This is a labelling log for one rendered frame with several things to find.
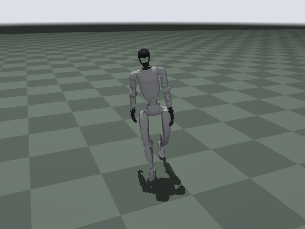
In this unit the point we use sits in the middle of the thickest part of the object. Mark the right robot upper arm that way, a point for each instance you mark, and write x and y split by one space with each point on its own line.
133 76

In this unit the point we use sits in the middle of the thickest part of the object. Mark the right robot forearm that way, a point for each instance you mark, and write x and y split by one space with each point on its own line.
132 103

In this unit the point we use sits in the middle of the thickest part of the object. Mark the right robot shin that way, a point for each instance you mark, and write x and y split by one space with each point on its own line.
149 156

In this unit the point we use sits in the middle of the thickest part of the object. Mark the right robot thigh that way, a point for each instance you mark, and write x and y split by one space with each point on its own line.
144 128

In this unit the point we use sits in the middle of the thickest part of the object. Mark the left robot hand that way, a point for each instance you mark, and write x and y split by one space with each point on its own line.
172 116

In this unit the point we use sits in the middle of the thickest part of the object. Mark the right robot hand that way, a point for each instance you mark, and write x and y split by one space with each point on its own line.
132 115

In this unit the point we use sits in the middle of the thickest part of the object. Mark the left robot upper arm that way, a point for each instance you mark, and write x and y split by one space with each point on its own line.
164 80

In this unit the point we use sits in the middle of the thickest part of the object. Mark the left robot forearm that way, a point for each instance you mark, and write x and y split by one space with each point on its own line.
168 100

